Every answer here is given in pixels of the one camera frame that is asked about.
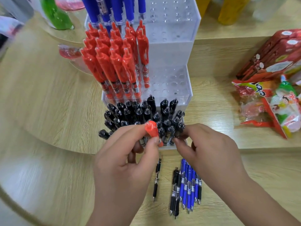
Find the cluster of blue pens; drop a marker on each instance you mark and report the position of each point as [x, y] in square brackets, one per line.
[90, 9]

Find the clear bag of red candies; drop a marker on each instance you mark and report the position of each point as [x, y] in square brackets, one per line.
[251, 108]

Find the red click pen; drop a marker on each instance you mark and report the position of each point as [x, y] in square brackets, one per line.
[151, 129]

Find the person's right hand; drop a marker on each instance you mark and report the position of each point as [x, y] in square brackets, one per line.
[216, 157]

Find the stack of red snack packets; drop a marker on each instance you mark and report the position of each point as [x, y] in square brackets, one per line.
[277, 51]

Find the cluster of red pens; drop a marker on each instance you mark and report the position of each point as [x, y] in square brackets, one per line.
[105, 63]

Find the cluster of black pens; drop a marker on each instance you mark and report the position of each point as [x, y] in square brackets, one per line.
[150, 108]

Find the person's left hand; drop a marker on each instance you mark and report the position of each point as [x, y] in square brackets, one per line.
[120, 176]

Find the person's left forearm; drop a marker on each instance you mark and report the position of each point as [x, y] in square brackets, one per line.
[110, 220]

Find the red lid pink jelly cup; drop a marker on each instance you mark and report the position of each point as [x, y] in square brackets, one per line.
[68, 52]

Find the green jelly pouch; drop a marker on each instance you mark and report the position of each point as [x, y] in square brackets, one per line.
[55, 16]

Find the pile of blue black pens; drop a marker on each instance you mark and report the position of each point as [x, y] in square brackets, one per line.
[188, 185]

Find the person's right forearm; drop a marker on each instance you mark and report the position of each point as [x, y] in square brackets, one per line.
[258, 204]

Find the wooden round tier stand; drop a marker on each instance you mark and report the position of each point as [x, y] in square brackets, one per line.
[77, 32]

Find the clear cup with red lid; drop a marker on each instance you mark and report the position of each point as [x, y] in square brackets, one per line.
[70, 3]

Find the clear tiered pen holder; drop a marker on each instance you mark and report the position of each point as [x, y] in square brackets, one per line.
[169, 51]

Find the black click pen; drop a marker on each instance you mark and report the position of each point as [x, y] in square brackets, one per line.
[156, 178]

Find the jelly cup display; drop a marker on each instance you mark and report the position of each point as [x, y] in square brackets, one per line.
[231, 11]

